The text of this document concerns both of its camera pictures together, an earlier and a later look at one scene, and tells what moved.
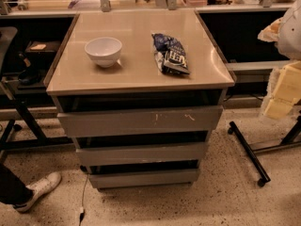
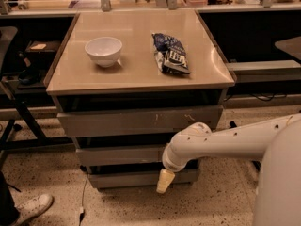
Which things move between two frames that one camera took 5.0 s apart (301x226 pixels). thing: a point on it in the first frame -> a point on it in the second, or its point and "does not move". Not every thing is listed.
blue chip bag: x=170 y=55 does not move
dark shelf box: x=42 y=50 does not move
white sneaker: x=39 y=188 -> x=34 y=207
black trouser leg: x=13 y=189 -> x=8 y=213
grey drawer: x=141 y=153 does not move
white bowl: x=103 y=51 does not move
